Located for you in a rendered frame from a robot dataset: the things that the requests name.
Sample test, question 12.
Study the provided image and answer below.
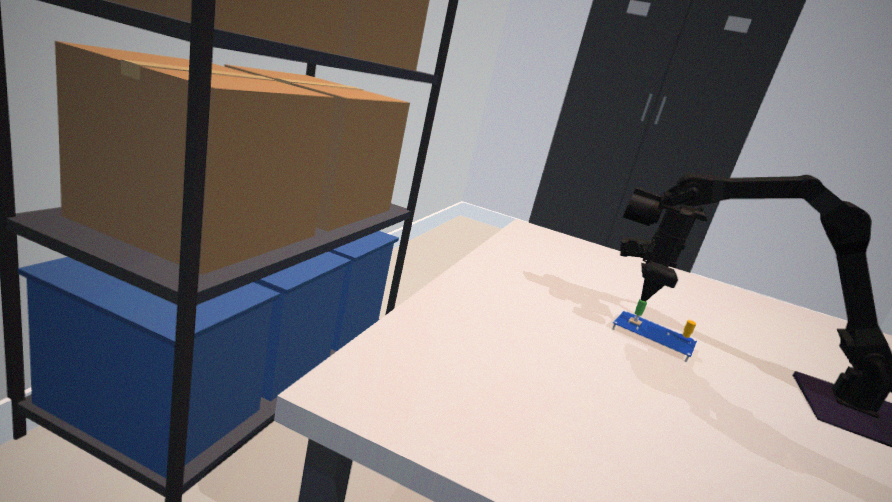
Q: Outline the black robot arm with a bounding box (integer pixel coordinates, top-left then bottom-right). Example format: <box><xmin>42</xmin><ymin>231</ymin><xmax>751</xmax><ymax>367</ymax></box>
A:
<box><xmin>623</xmin><ymin>172</ymin><xmax>892</xmax><ymax>418</ymax></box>

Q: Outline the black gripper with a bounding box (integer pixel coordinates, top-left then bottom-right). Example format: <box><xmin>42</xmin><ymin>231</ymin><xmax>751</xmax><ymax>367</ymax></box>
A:
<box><xmin>641</xmin><ymin>230</ymin><xmax>687</xmax><ymax>301</ymax></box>

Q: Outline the blue circuit board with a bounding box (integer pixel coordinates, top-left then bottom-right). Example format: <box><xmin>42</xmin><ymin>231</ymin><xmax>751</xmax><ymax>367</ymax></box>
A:
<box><xmin>612</xmin><ymin>299</ymin><xmax>697</xmax><ymax>362</ymax></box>

